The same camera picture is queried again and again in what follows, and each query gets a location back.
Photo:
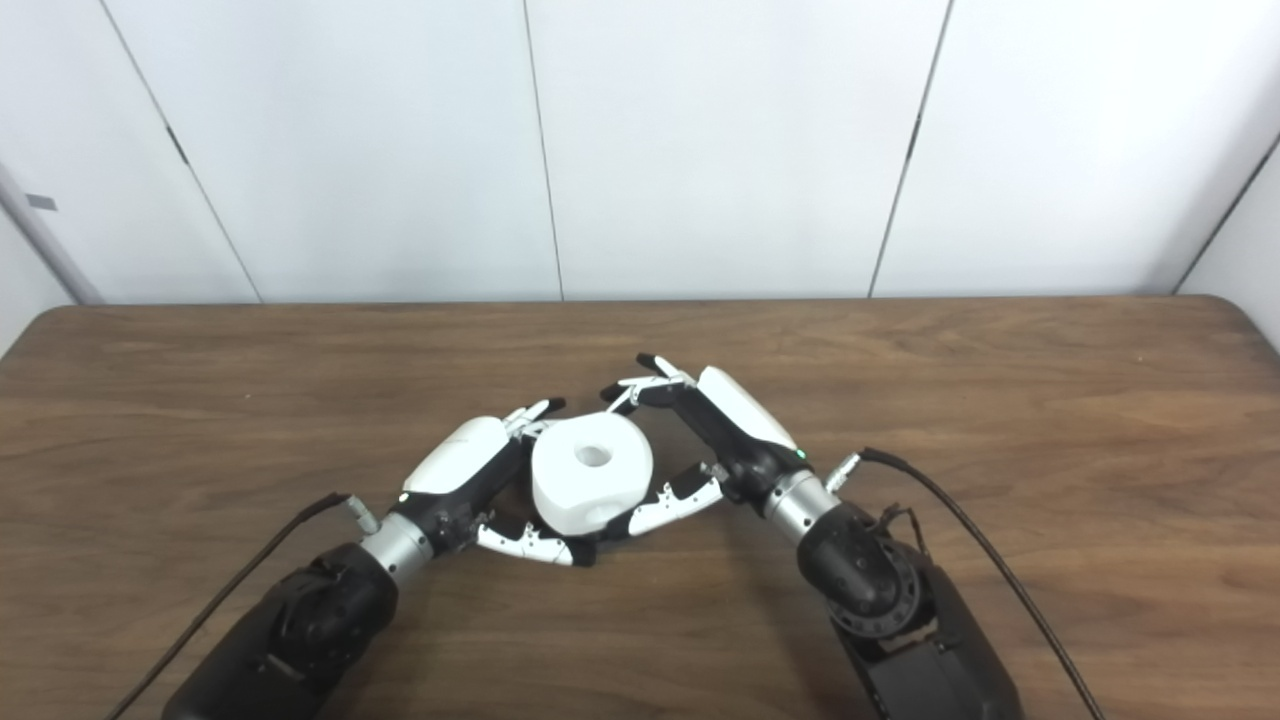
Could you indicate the white wall corner trim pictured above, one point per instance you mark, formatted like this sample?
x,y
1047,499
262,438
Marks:
x,y
45,245

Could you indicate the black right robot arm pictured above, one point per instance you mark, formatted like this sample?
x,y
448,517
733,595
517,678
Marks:
x,y
890,610

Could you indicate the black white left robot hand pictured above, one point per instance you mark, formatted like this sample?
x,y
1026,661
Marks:
x,y
460,460

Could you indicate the round white plastic piece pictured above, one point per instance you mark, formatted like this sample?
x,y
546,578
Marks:
x,y
590,490

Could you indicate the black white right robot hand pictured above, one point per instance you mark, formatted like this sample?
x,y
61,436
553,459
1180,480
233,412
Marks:
x,y
745,415

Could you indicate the small gray tape piece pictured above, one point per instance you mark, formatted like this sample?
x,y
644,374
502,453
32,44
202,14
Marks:
x,y
41,202

